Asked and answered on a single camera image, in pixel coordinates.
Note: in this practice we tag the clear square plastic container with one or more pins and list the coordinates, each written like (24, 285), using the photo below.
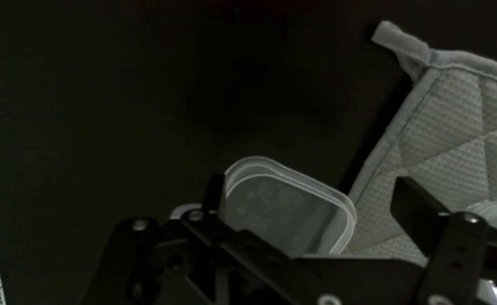
(282, 209)

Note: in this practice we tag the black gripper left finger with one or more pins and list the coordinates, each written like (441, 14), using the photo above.
(163, 259)

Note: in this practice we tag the gray quilted pot holder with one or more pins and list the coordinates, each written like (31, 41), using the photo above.
(451, 129)

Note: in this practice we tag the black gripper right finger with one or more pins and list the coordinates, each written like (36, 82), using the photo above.
(456, 254)

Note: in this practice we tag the black wooden table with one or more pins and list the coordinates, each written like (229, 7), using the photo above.
(146, 102)

